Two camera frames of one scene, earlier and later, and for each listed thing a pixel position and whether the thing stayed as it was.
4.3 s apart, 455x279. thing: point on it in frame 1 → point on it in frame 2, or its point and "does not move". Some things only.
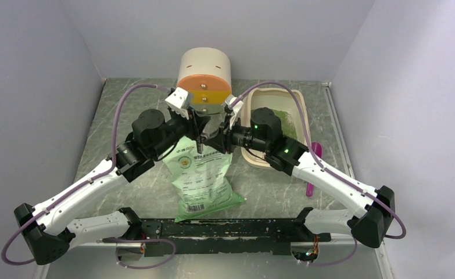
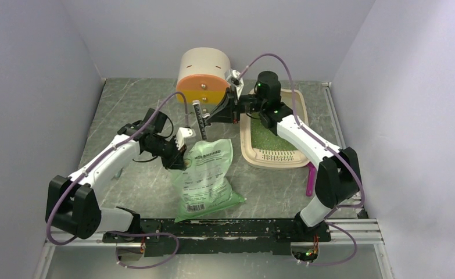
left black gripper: x=195 y=123 → x=175 y=160
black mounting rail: x=262 y=236 does not move
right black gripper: x=223 y=142 → x=225 y=111
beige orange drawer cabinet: x=205 y=74 does not move
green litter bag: x=201 y=181 does not move
